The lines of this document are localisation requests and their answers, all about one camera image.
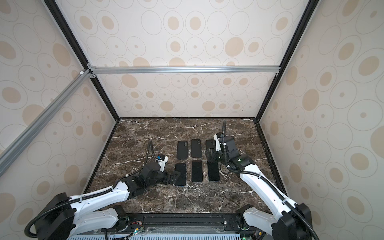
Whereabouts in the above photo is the black phone case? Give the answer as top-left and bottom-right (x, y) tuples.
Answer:
(177, 141), (189, 160)
(206, 140), (216, 151)
(191, 139), (202, 158)

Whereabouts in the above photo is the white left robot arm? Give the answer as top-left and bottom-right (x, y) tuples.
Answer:
(25, 161), (181, 240)

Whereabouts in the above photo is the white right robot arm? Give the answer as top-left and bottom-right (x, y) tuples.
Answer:
(206, 134), (319, 240)

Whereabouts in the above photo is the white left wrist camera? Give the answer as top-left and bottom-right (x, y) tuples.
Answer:
(156, 155), (169, 173)

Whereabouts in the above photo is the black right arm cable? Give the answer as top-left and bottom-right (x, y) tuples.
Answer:
(220, 120), (320, 240)

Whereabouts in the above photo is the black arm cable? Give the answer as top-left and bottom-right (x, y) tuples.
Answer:
(23, 140), (157, 239)
(220, 120), (320, 240)

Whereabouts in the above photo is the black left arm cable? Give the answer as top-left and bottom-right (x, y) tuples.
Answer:
(23, 140), (157, 239)

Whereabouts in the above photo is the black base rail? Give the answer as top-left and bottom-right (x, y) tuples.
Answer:
(103, 211), (271, 240)

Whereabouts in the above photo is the silver aluminium rail back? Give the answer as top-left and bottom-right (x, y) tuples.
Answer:
(91, 66), (280, 74)

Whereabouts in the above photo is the silver aluminium rail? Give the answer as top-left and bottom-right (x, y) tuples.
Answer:
(91, 66), (280, 74)
(1, 70), (91, 175)

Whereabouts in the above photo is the silver aluminium rail left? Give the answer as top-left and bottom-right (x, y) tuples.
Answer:
(1, 70), (91, 175)

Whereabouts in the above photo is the black corner frame post right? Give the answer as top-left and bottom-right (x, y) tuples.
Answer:
(255, 0), (319, 123)

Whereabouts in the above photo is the black corner frame post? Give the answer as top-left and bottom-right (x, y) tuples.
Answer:
(43, 0), (120, 122)
(255, 0), (319, 123)

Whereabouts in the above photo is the black corner frame post left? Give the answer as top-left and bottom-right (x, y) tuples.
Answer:
(43, 0), (120, 122)

